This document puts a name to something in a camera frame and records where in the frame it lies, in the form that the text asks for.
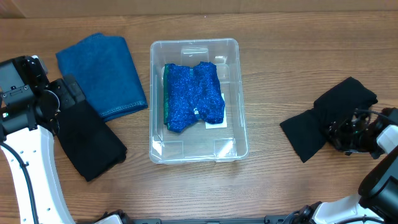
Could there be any black cloth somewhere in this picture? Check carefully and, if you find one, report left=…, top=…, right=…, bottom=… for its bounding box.
left=56, top=101, right=127, bottom=182
left=280, top=77, right=377, bottom=162

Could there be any sparkly blue green garment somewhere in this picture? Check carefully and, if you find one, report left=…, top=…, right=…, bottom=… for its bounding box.
left=164, top=62, right=221, bottom=133

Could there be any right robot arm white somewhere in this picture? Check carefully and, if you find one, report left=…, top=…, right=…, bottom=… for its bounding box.
left=284, top=108, right=397, bottom=223

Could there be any folded blue towel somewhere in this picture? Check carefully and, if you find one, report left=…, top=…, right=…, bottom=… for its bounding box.
left=56, top=33, right=148, bottom=122

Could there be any white label in bin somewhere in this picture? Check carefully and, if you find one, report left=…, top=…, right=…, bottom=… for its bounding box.
left=202, top=93, right=227, bottom=129

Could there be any clear plastic storage bin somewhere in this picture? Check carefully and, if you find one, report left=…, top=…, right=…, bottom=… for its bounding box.
left=149, top=38, right=249, bottom=164

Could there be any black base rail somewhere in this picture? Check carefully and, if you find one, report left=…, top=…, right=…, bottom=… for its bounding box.
left=93, top=210, right=299, bottom=224

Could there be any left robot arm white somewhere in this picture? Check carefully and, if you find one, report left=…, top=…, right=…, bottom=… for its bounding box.
left=1, top=55, right=85, bottom=223

